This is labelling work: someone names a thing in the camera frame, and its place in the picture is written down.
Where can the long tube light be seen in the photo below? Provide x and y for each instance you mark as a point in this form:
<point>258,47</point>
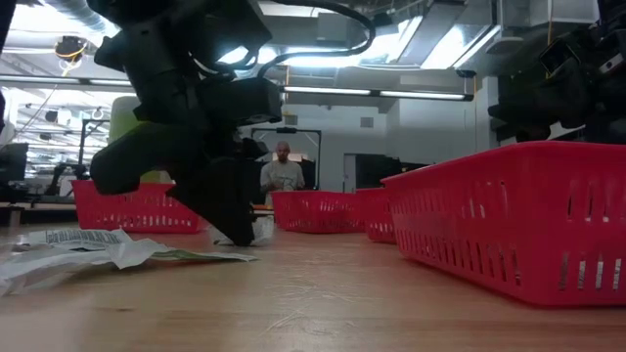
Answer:
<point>415,95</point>

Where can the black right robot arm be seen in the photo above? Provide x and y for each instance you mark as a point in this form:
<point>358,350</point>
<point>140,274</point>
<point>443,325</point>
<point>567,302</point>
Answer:
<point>613,14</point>

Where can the long plain white packet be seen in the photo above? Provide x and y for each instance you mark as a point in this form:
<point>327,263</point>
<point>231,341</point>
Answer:
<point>58,264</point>

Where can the bright ceiling light panel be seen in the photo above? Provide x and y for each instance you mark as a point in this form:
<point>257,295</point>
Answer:
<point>440,44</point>

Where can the person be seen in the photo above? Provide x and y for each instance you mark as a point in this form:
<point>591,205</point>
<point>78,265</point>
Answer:
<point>283,176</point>

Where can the white packet black print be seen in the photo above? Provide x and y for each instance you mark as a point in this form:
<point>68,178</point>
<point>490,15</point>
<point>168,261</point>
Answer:
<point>263,232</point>
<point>78,238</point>

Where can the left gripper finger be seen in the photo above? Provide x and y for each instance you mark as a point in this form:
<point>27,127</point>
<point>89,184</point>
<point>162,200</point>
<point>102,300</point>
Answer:
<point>225,205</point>

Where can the green striped white packet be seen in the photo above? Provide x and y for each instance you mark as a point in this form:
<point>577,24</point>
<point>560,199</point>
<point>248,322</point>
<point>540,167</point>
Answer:
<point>205,255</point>

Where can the black monitor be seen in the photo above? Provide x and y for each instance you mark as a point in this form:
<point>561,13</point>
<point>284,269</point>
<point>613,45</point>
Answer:
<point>13,163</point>

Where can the black cabinet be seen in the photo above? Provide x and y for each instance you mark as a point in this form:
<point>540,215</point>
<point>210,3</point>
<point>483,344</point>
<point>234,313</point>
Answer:
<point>381,168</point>

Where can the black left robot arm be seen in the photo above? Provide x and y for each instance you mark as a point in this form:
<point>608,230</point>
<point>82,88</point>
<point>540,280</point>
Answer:
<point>161,54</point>

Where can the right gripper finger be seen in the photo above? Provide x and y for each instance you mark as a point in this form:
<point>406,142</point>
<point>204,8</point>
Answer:
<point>521,105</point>
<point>567,128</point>

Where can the green white wipes canister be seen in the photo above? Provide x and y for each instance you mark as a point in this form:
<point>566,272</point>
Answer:
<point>122,117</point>

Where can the black gantry frame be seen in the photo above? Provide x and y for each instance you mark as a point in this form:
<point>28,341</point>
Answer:
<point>286,130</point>

